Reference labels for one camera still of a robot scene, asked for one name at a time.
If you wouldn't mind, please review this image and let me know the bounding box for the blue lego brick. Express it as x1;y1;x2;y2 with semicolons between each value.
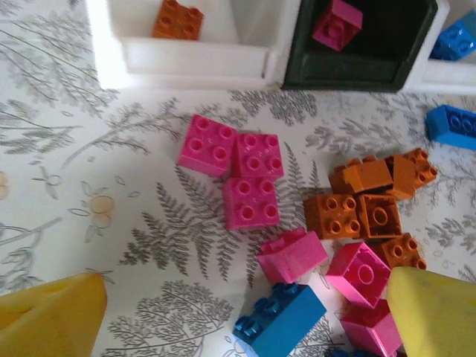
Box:
429;20;476;60
425;104;476;152
233;282;328;357

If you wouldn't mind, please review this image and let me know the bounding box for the white plastic bin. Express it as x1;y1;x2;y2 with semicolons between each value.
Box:
403;0;476;96
86;0;287;91

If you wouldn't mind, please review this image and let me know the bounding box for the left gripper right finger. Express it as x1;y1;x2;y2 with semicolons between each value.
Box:
385;267;476;357

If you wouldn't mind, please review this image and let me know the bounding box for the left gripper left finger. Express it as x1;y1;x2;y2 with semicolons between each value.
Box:
0;272;109;357

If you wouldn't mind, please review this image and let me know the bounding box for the black plastic bin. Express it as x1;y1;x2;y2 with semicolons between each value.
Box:
280;0;440;94

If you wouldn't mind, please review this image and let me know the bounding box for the pink lego brick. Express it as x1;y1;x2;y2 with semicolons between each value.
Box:
222;176;281;232
257;227;329;286
326;241;393;309
232;132;286;179
176;114;238;178
311;0;364;51
340;299;405;357

